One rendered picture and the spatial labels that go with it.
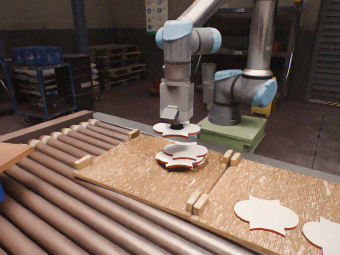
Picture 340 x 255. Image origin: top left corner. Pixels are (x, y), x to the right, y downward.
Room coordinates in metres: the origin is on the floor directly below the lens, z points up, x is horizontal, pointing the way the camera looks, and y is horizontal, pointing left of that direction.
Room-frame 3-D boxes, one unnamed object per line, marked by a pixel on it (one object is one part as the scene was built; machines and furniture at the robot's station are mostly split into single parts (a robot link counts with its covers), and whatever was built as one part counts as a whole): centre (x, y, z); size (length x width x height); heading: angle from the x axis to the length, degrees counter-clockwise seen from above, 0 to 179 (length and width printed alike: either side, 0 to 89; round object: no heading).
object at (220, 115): (1.13, -0.25, 1.00); 0.15 x 0.15 x 0.10
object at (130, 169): (0.75, 0.04, 0.93); 0.41 x 0.35 x 0.02; 60
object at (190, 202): (0.54, -0.06, 0.95); 0.06 x 0.02 x 0.03; 150
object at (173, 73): (0.74, -0.02, 1.24); 0.08 x 0.08 x 0.05
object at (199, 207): (0.52, -0.08, 0.95); 0.06 x 0.02 x 0.03; 149
